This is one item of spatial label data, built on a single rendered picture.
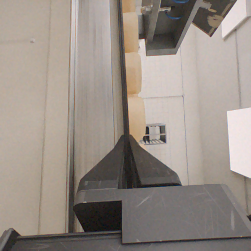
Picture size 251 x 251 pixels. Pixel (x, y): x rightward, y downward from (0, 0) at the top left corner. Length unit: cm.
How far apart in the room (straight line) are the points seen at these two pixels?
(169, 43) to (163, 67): 380
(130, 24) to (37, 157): 18
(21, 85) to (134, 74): 13
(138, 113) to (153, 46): 69
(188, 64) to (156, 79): 103
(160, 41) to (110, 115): 71
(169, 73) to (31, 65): 447
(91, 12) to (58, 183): 22
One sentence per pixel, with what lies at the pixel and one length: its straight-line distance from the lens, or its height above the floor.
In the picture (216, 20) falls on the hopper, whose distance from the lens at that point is 84.
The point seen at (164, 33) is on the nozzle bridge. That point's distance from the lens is 88.
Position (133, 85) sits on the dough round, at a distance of 18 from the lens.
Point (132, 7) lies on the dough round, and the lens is 25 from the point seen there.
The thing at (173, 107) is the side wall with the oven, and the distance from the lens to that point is 442.
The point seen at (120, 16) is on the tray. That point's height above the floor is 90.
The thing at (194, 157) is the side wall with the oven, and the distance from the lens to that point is 468.
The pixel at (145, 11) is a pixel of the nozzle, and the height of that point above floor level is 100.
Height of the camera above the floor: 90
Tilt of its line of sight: 1 degrees down
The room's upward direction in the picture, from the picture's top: 87 degrees clockwise
